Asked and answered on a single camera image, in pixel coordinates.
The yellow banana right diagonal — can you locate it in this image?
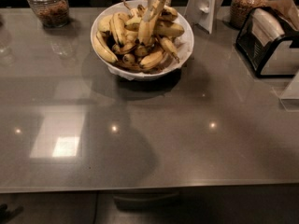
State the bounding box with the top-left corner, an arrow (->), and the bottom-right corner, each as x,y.
157,35 -> 179,63

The glass jar with nuts left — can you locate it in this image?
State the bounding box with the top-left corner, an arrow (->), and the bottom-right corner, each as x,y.
27,0 -> 69,27

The white sign stand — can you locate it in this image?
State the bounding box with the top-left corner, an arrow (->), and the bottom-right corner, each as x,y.
184,0 -> 222,34

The glass jar with granola right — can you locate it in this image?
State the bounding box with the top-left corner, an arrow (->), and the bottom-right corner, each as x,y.
230,0 -> 268,29

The black wire napkin holder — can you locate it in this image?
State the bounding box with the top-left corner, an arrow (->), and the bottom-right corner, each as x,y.
235,7 -> 299,77

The large yellow top banana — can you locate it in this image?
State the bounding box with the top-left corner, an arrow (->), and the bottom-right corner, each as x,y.
137,12 -> 161,46

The spotted banana upper right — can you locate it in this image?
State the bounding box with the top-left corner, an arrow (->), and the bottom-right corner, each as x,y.
160,6 -> 178,21

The clear acrylic stand right edge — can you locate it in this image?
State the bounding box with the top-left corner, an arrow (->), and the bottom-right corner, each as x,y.
279,71 -> 299,112

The yellow banana left rim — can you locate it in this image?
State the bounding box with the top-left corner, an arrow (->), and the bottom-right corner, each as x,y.
93,32 -> 118,63

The yellow banana right horizontal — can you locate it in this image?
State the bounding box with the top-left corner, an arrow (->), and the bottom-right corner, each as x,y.
154,21 -> 185,37

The yellow banana front centre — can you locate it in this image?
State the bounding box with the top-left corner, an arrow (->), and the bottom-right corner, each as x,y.
139,46 -> 164,70

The yellow banana upper left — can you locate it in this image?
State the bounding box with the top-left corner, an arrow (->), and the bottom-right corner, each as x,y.
110,12 -> 129,48

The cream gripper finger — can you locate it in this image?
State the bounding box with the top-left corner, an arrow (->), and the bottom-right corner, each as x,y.
142,0 -> 166,22

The white bowl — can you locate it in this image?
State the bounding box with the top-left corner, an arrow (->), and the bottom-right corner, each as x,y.
91,3 -> 194,81

